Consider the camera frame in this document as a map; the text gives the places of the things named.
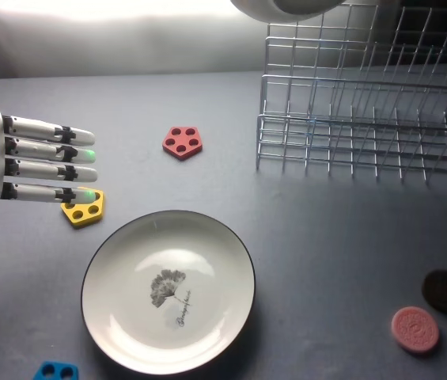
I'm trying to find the wire dish rack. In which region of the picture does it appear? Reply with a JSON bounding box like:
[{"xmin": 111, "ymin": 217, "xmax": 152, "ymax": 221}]
[{"xmin": 255, "ymin": 2, "xmax": 447, "ymax": 187}]

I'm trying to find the white plate with centre leaf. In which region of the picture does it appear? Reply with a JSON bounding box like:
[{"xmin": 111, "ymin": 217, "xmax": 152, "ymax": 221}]
[{"xmin": 81, "ymin": 210, "xmax": 256, "ymax": 376}]

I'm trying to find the pink round toy cookie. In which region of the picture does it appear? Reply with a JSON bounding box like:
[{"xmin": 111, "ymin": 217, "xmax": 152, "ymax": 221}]
[{"xmin": 391, "ymin": 305, "xmax": 441, "ymax": 354}]

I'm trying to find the grey table cloth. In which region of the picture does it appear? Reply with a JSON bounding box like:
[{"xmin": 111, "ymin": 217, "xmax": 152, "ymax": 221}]
[{"xmin": 0, "ymin": 65, "xmax": 447, "ymax": 380}]

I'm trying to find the brown round toy cookie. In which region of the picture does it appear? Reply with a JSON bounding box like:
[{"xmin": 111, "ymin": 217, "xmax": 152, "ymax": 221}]
[{"xmin": 422, "ymin": 269, "xmax": 447, "ymax": 316}]

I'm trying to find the yellow pentagon block with holes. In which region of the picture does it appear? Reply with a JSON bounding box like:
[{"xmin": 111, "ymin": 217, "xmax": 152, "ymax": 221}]
[{"xmin": 60, "ymin": 186, "xmax": 105, "ymax": 230}]

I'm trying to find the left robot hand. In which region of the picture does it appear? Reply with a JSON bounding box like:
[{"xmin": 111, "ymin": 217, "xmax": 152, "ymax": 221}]
[{"xmin": 0, "ymin": 101, "xmax": 100, "ymax": 273}]

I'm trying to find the white backdrop curtain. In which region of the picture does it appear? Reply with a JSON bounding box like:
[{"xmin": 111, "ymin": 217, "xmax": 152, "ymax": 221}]
[{"xmin": 0, "ymin": 0, "xmax": 447, "ymax": 82}]

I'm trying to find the blue pentagon block with holes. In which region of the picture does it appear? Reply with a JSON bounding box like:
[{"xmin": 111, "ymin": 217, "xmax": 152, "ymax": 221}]
[{"xmin": 32, "ymin": 360, "xmax": 78, "ymax": 380}]

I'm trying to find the red pentagon block with holes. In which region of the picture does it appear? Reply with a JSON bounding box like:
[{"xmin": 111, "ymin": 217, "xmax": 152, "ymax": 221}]
[{"xmin": 161, "ymin": 126, "xmax": 204, "ymax": 162}]

